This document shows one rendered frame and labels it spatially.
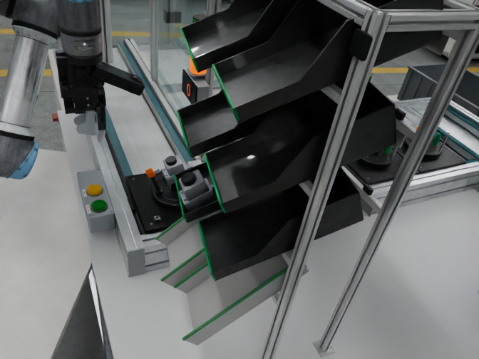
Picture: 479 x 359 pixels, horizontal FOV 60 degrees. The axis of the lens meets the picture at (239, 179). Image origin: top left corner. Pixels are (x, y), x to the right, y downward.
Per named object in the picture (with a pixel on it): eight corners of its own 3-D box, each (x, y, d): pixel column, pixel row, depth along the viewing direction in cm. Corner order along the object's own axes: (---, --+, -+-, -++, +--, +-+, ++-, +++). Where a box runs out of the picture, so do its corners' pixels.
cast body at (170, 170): (168, 186, 117) (161, 168, 111) (164, 176, 119) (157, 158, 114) (196, 174, 118) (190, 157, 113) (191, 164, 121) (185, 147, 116)
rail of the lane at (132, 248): (128, 277, 111) (127, 249, 104) (78, 112, 171) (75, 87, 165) (149, 272, 113) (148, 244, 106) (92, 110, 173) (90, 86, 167)
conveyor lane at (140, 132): (147, 258, 116) (146, 233, 110) (94, 110, 174) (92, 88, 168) (239, 236, 128) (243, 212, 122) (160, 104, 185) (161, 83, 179)
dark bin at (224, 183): (224, 214, 63) (207, 181, 58) (207, 163, 73) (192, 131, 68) (396, 144, 63) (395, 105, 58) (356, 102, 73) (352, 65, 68)
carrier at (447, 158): (418, 176, 150) (433, 147, 143) (376, 139, 167) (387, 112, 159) (464, 166, 160) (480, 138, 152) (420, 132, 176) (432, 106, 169)
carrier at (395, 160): (365, 187, 140) (378, 157, 133) (326, 148, 157) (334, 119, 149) (418, 176, 150) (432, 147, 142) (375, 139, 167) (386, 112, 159)
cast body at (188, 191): (189, 214, 84) (175, 191, 80) (183, 201, 87) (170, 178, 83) (226, 194, 85) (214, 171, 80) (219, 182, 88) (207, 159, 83)
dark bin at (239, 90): (237, 124, 53) (219, 74, 48) (217, 78, 63) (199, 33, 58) (442, 39, 53) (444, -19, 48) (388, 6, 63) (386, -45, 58)
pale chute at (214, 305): (197, 346, 84) (182, 340, 82) (187, 292, 94) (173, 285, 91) (309, 271, 78) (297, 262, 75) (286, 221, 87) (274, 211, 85)
